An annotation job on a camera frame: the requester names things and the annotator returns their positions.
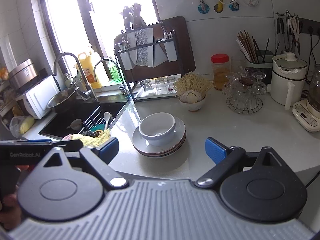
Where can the black kitchen sink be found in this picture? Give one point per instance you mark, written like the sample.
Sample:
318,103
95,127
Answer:
90,113

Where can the white bowl with onions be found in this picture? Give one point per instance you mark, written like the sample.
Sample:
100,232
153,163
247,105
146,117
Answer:
193,107

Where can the red lid plastic jar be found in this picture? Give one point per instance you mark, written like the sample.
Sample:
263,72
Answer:
221,67

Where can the steel rice cooker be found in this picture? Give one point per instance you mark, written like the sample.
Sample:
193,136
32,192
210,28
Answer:
23,76

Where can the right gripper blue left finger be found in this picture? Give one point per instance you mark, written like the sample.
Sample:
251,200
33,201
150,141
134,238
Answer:
96,163

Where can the black dish rack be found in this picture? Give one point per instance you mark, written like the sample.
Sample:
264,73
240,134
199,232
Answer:
152,62

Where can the clear drinking glass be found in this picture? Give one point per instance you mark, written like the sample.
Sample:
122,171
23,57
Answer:
147,85
170,83
160,84

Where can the steel mixing bowl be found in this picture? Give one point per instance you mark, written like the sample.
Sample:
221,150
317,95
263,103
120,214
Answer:
62,101

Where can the plastic bag with yellow item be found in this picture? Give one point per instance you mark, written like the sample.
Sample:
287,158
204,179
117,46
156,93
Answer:
20,125

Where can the white electric cooker pot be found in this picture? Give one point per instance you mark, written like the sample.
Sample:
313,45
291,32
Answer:
288,78

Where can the sunflower teal mat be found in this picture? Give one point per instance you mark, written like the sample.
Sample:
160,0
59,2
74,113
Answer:
95,131

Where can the white microwave oven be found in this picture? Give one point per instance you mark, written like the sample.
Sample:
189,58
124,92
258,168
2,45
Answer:
34,101

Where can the person's right hand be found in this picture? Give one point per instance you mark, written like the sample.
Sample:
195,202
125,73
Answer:
11,213

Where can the yellow dish cloth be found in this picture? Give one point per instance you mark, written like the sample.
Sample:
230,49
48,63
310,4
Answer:
90,141

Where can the clear drinking glass left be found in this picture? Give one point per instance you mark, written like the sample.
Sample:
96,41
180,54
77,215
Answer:
147,85

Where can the glass kettle on base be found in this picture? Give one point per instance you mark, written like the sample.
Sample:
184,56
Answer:
307,111

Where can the stack of white bowls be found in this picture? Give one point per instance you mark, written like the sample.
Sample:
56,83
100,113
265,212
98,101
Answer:
158,128

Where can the white ladle spoon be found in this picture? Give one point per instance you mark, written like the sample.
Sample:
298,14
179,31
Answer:
107,116

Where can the dried noodles bundle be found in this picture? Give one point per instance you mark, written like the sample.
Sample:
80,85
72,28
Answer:
195,82

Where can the chopstick holder with chopsticks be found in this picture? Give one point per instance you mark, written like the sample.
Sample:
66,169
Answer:
259,59

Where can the clear drinking glass middle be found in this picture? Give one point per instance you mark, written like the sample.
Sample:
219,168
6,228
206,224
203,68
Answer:
160,84

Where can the wire rack with glasses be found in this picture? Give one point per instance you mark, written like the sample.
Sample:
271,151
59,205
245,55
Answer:
245,90

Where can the hanging utensils on rail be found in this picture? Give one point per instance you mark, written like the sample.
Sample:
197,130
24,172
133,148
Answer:
289,27

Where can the clear drinking glass right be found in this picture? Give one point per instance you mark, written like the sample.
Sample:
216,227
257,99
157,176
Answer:
170,83

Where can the green bottle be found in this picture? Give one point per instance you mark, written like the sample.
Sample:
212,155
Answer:
114,72

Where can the white drip tray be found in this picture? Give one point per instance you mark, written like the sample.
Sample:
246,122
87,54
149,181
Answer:
141,95

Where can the yellow detergent bottle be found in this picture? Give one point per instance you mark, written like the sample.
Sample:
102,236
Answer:
88,60

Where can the kitchen knives in rack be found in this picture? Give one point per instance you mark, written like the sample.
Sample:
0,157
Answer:
132,18

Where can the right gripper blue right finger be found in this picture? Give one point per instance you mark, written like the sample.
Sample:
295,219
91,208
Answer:
226,159

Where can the leaf patterned plate stack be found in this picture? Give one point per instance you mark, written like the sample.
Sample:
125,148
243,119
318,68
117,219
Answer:
166,148

